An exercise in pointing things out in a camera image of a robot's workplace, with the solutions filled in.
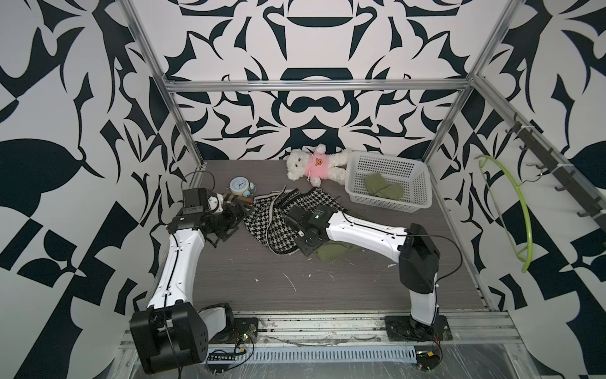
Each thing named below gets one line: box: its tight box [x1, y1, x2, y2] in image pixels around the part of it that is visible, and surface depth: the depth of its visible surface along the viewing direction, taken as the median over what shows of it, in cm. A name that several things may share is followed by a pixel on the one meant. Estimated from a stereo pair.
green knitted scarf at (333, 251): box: [317, 240, 353, 263], surface depth 85 cm
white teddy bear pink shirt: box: [286, 143, 352, 188], surface depth 110 cm
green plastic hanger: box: [474, 154, 534, 274], surface depth 68 cm
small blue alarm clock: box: [226, 176, 255, 198], surface depth 107 cm
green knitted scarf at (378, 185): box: [363, 172, 404, 201], surface depth 107 cm
